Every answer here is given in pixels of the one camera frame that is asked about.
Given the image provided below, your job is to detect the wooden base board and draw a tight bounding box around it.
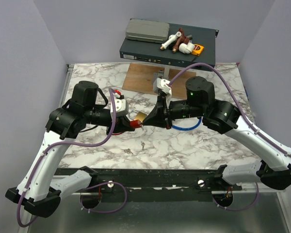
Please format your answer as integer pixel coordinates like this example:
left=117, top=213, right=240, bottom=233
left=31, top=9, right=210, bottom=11
left=122, top=63, right=196, bottom=100

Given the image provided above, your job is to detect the yellow tape measure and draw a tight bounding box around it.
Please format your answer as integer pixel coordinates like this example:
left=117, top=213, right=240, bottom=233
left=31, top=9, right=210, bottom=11
left=191, top=44, right=204, bottom=56

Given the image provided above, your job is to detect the red cable padlock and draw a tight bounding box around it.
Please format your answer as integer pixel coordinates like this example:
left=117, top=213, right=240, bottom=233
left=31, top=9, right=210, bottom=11
left=113, top=120, right=142, bottom=135

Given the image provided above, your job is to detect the blue cable lock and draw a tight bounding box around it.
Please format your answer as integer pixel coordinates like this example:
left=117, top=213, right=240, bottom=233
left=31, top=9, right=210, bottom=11
left=172, top=117, right=202, bottom=131

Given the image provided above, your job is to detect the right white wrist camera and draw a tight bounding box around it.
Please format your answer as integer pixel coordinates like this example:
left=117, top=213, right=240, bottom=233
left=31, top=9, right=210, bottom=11
left=153, top=78, right=172, bottom=108

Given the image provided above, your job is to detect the white pvc pipe fitting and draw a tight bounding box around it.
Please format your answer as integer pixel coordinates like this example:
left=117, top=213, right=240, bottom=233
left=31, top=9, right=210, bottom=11
left=160, top=31, right=182, bottom=50

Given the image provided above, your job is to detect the black mounting base plate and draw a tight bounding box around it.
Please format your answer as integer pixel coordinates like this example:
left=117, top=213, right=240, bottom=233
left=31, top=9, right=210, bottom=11
left=55, top=167, right=243, bottom=203

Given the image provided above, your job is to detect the brown pipe fitting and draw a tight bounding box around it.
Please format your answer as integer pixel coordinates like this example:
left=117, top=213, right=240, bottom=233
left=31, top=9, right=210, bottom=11
left=172, top=28, right=190, bottom=53

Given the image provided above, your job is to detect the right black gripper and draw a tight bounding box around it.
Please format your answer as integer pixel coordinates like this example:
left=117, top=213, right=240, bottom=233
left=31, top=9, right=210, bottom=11
left=141, top=96, right=203, bottom=131

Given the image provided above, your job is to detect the brass padlock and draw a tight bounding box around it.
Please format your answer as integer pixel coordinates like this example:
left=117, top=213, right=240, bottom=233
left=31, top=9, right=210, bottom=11
left=128, top=110, right=147, bottom=122

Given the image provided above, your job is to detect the silver key set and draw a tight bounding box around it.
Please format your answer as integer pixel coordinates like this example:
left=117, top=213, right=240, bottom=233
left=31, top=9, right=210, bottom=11
left=121, top=148, right=134, bottom=155

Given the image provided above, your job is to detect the white pvc elbow fitting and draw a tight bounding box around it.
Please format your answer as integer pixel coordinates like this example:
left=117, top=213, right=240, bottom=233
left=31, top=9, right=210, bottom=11
left=178, top=42, right=195, bottom=54

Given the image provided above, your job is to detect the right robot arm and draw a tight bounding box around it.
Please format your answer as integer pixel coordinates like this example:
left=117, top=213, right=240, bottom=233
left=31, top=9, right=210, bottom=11
left=143, top=76, right=291, bottom=190

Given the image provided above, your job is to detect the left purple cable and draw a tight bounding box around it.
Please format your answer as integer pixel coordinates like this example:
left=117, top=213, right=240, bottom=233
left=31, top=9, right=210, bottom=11
left=16, top=87, right=128, bottom=228

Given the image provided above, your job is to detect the grey plastic tool case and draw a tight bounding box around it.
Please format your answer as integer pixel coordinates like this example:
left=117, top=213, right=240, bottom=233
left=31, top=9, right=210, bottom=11
left=126, top=19, right=170, bottom=43

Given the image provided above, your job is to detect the metal bracket with lock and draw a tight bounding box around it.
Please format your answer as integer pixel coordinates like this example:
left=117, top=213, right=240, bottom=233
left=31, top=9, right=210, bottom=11
left=152, top=70, right=169, bottom=82

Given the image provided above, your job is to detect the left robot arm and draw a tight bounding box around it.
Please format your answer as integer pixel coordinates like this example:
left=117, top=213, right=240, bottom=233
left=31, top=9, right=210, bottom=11
left=5, top=81, right=134, bottom=220

